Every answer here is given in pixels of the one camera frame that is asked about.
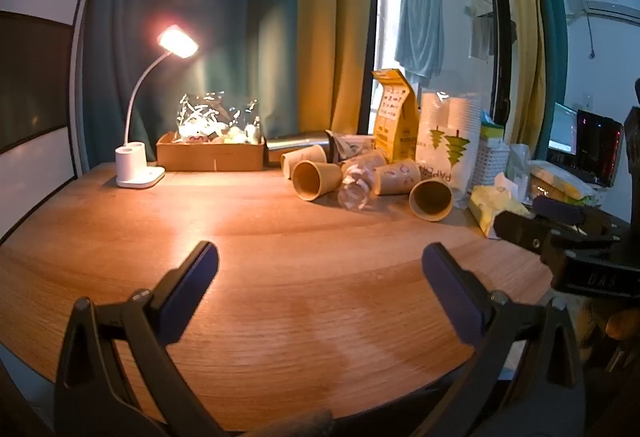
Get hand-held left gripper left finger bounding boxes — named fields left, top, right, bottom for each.
left=54, top=240, right=236, bottom=437

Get dark foil packet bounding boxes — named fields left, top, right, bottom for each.
left=325, top=130, right=375, bottom=163

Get white plastic basket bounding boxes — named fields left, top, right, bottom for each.
left=472, top=136, right=511, bottom=196

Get computer monitor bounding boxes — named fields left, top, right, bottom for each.
left=547, top=102, right=579, bottom=156

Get blue towel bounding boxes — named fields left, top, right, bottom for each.
left=394, top=0, right=445, bottom=79

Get white plastic bag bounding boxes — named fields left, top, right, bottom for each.
left=494, top=143, right=531, bottom=206

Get yellow green packet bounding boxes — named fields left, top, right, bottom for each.
left=468, top=185, right=532, bottom=238

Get metal cylinder bottle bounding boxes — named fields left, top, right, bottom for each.
left=266, top=130, right=332, bottom=154

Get teal curtain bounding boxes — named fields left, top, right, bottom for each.
left=524, top=0, right=570, bottom=158
left=82, top=0, right=301, bottom=173

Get clear plastic cup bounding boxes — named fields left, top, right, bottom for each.
left=337, top=164, right=377, bottom=212

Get clear plastic bag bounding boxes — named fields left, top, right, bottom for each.
left=177, top=91, right=264, bottom=146

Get yellow paper bag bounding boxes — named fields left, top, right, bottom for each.
left=370, top=68, right=420, bottom=163

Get brown paper cup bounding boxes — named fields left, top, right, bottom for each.
left=279, top=147, right=327, bottom=179
left=291, top=160, right=344, bottom=202
left=373, top=159, right=422, bottom=196
left=350, top=150, right=389, bottom=172
left=408, top=177, right=454, bottom=222

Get grey hanging garment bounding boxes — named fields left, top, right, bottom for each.
left=467, top=14, right=496, bottom=63

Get cardboard box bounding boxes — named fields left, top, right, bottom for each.
left=156, top=132, right=266, bottom=172

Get black chair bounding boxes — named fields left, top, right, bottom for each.
left=622, top=77, right=640, bottom=198

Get yellow curtain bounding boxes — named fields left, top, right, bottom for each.
left=494, top=0, right=547, bottom=148
left=298, top=0, right=380, bottom=136

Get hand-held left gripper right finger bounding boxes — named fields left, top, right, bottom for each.
left=421, top=242, right=587, bottom=437

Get white desk lamp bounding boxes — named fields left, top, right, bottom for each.
left=115, top=24, right=200, bottom=190

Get person's right hand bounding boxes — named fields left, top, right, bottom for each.
left=572, top=293, right=640, bottom=344

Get dark door frame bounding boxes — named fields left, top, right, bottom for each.
left=482, top=0, right=519, bottom=138

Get yellow white packet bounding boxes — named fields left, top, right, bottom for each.
left=529, top=161, right=606, bottom=208

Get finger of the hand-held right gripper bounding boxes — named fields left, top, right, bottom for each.
left=532, top=195, right=587, bottom=226
left=492, top=211, right=552, bottom=264

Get pack of white paper cups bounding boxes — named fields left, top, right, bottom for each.
left=414, top=89, right=484, bottom=209

